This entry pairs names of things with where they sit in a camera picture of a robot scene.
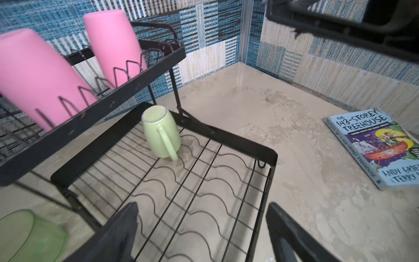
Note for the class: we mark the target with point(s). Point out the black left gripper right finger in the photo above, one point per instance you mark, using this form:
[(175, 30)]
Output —
[(290, 241)]

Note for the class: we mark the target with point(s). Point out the pink plastic cup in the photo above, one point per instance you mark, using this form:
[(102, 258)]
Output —
[(115, 46), (39, 81)]

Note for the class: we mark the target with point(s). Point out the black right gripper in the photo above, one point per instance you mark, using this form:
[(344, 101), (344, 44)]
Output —
[(388, 27)]

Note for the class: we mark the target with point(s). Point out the green glass cup far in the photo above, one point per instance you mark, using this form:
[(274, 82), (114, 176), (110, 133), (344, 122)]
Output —
[(27, 237)]

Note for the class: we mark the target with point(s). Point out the black two-tier dish rack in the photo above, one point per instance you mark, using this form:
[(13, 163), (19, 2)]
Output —
[(206, 207)]

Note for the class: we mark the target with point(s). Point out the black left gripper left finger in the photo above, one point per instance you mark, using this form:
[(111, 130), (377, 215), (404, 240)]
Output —
[(113, 242)]

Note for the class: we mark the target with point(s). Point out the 143-storey treehouse book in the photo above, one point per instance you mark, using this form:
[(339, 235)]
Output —
[(386, 152)]

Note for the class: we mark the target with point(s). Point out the light green ceramic mug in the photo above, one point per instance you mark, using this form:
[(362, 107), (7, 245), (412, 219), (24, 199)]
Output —
[(161, 132)]

